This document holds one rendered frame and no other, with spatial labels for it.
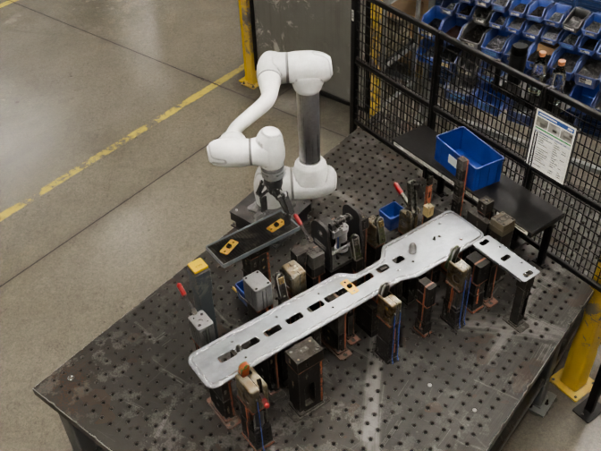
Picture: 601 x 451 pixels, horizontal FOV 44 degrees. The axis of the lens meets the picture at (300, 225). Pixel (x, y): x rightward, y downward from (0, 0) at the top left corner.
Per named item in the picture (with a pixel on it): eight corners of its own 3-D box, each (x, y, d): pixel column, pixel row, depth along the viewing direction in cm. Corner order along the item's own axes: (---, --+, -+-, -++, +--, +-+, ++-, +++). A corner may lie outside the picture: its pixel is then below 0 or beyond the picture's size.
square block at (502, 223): (492, 286, 343) (503, 226, 319) (479, 276, 348) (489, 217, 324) (504, 278, 346) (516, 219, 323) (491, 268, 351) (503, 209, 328)
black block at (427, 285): (424, 343, 320) (430, 294, 300) (407, 327, 326) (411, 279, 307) (438, 334, 323) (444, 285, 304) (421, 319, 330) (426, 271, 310)
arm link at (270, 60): (255, 67, 313) (287, 65, 314) (255, 44, 326) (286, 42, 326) (257, 93, 323) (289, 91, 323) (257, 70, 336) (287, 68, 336)
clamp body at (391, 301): (387, 369, 310) (391, 312, 287) (368, 351, 317) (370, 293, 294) (403, 358, 314) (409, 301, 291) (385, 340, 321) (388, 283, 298)
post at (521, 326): (520, 333, 322) (531, 285, 303) (501, 318, 328) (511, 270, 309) (530, 326, 324) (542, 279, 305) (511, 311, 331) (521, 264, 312)
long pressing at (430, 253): (214, 396, 267) (213, 394, 266) (182, 357, 281) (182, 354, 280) (487, 236, 326) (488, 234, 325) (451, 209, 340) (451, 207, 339)
